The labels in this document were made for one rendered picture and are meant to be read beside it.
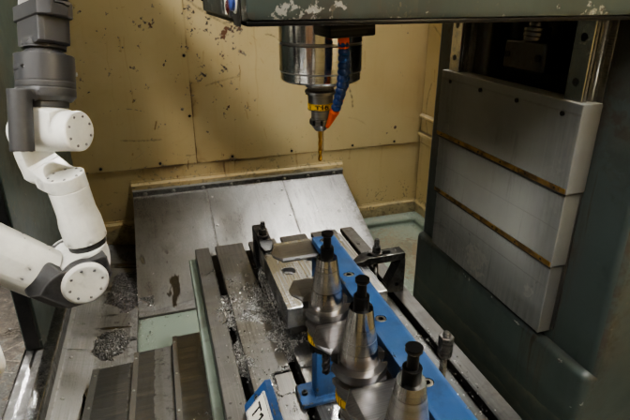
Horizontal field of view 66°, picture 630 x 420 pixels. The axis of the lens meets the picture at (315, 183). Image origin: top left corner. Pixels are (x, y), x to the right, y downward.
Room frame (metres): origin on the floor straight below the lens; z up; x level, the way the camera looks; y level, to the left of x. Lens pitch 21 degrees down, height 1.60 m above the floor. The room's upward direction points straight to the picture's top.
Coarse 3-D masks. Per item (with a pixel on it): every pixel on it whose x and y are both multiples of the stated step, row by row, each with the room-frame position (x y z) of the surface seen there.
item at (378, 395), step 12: (372, 384) 0.40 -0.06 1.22; (384, 384) 0.40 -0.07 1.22; (348, 396) 0.39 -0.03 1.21; (360, 396) 0.39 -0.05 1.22; (372, 396) 0.39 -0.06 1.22; (384, 396) 0.39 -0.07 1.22; (348, 408) 0.37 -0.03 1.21; (360, 408) 0.37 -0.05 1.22; (372, 408) 0.37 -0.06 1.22; (384, 408) 0.37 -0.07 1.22
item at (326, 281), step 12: (324, 264) 0.52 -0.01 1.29; (336, 264) 0.53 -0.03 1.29; (324, 276) 0.52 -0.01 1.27; (336, 276) 0.53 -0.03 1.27; (312, 288) 0.53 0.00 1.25; (324, 288) 0.52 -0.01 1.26; (336, 288) 0.52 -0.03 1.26; (312, 300) 0.53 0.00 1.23; (324, 300) 0.52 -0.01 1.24; (336, 300) 0.52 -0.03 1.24
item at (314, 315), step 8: (344, 296) 0.55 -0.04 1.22; (304, 304) 0.54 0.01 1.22; (344, 304) 0.53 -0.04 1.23; (304, 312) 0.54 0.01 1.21; (312, 312) 0.51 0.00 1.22; (320, 312) 0.51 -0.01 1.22; (328, 312) 0.51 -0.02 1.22; (336, 312) 0.51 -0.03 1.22; (344, 312) 0.51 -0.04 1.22; (312, 320) 0.51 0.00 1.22; (320, 320) 0.51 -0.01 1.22; (328, 320) 0.51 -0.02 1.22; (336, 320) 0.51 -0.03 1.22; (344, 320) 0.52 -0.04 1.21; (312, 328) 0.51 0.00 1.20
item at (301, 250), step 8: (280, 248) 0.70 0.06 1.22; (288, 248) 0.70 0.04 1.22; (296, 248) 0.70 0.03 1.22; (304, 248) 0.70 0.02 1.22; (312, 248) 0.70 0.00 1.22; (272, 256) 0.68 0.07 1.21; (280, 256) 0.67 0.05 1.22; (288, 256) 0.67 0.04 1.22; (296, 256) 0.67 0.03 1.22; (304, 256) 0.67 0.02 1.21; (312, 256) 0.68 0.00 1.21
